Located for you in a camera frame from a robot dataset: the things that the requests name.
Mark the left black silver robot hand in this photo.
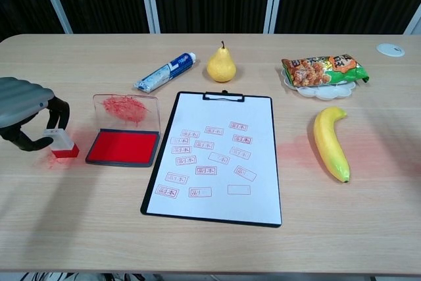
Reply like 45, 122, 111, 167
0, 76, 71, 152

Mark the white and red stamp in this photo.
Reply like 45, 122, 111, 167
43, 128, 80, 159

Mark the red ink pad case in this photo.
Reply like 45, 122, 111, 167
85, 93, 162, 168

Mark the blue white toothpaste tube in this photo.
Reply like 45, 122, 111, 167
133, 51, 197, 93

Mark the black clipboard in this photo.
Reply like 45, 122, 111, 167
140, 89, 283, 228

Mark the yellow pear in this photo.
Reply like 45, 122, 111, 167
206, 40, 237, 83

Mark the white stamped paper sheet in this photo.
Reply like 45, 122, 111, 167
146, 93, 282, 225

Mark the white flower-shaped plate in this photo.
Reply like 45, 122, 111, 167
282, 68, 358, 101

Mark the green orange snack bag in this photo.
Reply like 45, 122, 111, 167
281, 53, 372, 88

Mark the yellow banana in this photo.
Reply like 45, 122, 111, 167
312, 106, 351, 184

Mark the white round cable grommet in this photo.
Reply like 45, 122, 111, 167
376, 43, 405, 57

